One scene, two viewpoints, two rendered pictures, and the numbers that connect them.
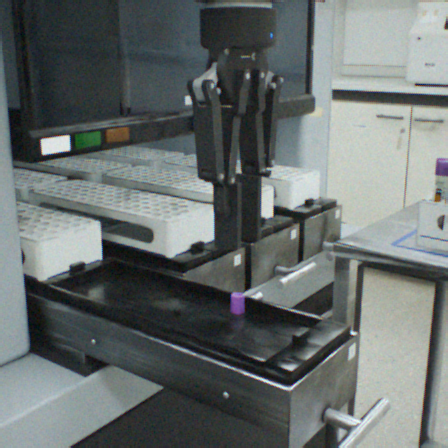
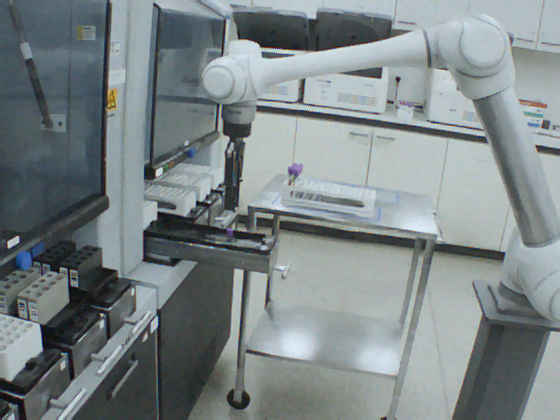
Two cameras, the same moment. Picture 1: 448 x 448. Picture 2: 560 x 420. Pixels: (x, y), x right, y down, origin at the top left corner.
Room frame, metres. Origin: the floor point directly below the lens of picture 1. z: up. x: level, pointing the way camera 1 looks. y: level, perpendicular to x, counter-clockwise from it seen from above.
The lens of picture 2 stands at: (-0.66, 0.54, 1.35)
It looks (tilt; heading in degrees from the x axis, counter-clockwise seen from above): 18 degrees down; 332
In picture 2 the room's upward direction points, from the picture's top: 5 degrees clockwise
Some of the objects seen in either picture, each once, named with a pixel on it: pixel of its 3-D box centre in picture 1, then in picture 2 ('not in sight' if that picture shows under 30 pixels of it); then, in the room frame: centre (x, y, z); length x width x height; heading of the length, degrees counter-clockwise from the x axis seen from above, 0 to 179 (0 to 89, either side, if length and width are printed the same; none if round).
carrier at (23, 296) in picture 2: not in sight; (39, 297); (0.29, 0.52, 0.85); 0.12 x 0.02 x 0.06; 143
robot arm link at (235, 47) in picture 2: not in sight; (240, 69); (0.62, -0.01, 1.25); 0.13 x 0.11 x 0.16; 145
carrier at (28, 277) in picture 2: not in sight; (20, 293); (0.31, 0.56, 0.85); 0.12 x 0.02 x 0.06; 143
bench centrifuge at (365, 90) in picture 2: not in sight; (350, 58); (2.59, -1.67, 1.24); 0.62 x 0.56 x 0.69; 144
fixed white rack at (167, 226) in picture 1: (117, 217); (145, 198); (0.90, 0.16, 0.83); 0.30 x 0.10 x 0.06; 53
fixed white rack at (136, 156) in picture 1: (118, 163); not in sight; (1.33, 0.23, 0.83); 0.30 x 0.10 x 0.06; 53
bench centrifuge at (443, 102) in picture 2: not in sight; (468, 75); (2.08, -2.36, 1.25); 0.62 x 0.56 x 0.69; 143
